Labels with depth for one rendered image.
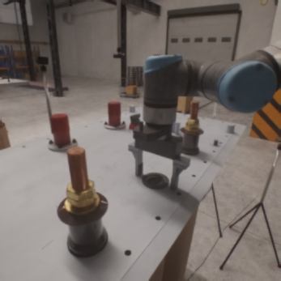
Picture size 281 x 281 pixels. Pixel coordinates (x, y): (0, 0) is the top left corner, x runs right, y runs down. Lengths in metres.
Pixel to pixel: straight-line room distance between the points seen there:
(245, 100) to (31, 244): 0.49
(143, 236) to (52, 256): 0.18
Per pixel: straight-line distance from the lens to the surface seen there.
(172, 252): 1.28
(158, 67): 0.46
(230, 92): 0.37
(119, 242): 0.45
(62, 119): 0.82
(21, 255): 0.48
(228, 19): 14.11
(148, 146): 0.54
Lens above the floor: 1.71
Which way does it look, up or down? 23 degrees down
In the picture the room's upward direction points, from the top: 1 degrees clockwise
